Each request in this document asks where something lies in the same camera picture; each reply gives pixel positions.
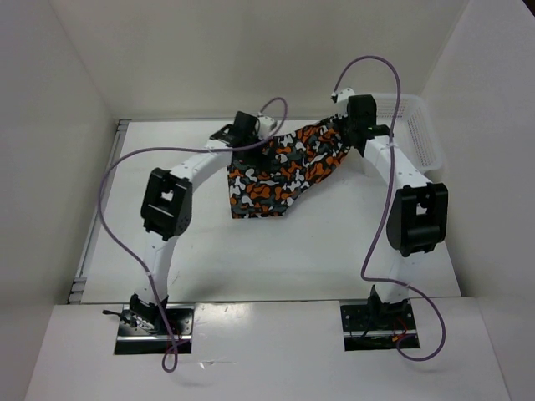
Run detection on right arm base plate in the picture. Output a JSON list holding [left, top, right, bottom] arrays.
[[339, 301, 420, 352]]

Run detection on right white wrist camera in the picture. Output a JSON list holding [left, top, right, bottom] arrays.
[[331, 88, 355, 115]]

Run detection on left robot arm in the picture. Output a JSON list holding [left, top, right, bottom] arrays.
[[129, 112, 277, 334]]

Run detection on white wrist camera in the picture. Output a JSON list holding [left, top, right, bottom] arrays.
[[331, 88, 355, 115], [255, 115, 277, 140]]

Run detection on white plastic basket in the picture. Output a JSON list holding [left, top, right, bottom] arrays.
[[394, 94, 443, 173]]

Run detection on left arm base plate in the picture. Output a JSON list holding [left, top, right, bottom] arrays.
[[114, 304, 194, 355]]

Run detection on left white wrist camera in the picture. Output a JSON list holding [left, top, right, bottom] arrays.
[[255, 115, 277, 140]]

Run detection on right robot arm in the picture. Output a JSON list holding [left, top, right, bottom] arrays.
[[332, 89, 448, 330]]

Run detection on orange camouflage shorts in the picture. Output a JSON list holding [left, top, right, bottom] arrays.
[[227, 115, 351, 219]]

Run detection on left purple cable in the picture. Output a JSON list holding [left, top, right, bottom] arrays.
[[96, 98, 288, 373]]

